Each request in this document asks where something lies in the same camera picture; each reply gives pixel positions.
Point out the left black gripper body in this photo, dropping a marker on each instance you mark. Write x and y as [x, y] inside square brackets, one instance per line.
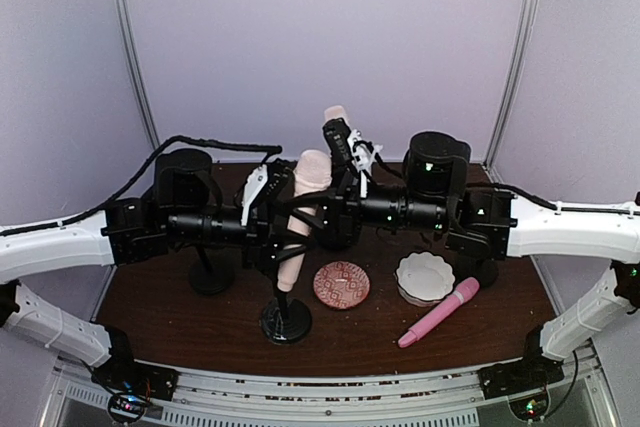
[270, 225]

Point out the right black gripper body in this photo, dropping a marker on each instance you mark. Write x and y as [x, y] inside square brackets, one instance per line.
[341, 206]

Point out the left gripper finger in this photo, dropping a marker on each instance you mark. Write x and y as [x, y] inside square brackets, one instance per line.
[291, 237]
[306, 204]

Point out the black mic stand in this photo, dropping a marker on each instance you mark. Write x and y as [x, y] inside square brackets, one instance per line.
[285, 320]
[213, 271]
[485, 272]

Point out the pink microphone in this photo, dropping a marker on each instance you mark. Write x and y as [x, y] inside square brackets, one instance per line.
[462, 294]

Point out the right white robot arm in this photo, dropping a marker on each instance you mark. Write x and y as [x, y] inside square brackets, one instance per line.
[484, 222]

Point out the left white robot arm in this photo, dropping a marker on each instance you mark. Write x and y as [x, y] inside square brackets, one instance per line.
[184, 206]

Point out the red patterned dish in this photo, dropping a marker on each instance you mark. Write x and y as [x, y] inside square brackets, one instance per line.
[341, 285]

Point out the white scalloped bowl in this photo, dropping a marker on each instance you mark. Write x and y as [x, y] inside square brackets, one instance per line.
[424, 279]

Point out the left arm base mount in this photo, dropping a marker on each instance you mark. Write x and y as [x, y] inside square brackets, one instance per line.
[135, 392]

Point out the front aluminium rail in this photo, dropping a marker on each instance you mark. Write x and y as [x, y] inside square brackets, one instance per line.
[451, 397]

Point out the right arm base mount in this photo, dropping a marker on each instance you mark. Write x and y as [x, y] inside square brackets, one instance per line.
[524, 384]

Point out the left aluminium frame post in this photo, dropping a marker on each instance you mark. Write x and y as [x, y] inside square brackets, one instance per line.
[135, 74]

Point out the aluminium frame post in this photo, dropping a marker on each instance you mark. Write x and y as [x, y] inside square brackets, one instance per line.
[524, 31]
[135, 74]

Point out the right aluminium frame post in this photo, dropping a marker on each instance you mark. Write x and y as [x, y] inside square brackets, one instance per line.
[524, 31]

